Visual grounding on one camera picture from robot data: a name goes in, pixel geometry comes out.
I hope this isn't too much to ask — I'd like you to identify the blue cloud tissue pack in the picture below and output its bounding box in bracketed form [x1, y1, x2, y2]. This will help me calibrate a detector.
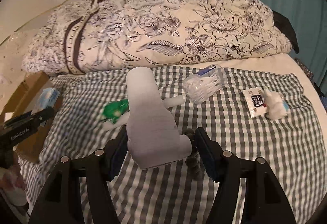
[32, 87, 60, 113]

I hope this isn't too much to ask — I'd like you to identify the white snack packet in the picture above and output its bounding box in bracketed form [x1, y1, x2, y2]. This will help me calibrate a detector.
[242, 87, 268, 118]

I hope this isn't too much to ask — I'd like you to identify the white sock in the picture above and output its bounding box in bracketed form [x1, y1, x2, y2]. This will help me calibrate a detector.
[126, 67, 192, 170]

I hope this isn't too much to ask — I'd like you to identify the cotton swab container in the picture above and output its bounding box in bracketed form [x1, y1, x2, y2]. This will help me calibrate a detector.
[182, 64, 227, 104]

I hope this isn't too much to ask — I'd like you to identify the white thin tube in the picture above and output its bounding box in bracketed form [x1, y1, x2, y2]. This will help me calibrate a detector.
[101, 95, 186, 130]

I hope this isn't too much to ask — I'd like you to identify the green foil packet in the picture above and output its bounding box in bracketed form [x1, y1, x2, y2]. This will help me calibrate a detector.
[102, 99, 129, 124]

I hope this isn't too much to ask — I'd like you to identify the person left hand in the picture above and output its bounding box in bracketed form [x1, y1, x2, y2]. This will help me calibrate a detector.
[1, 152, 27, 206]

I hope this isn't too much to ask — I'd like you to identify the brown cardboard box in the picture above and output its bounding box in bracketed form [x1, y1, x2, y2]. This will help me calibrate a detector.
[1, 71, 63, 169]

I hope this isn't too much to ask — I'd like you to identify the green checkered cloth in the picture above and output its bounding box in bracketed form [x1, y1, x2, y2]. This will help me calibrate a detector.
[20, 66, 326, 223]

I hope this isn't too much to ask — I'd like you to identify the floral white duvet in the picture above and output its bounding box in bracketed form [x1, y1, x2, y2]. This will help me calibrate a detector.
[22, 0, 292, 75]

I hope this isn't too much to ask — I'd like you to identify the black garment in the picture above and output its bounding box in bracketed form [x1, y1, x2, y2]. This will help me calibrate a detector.
[273, 11, 300, 54]

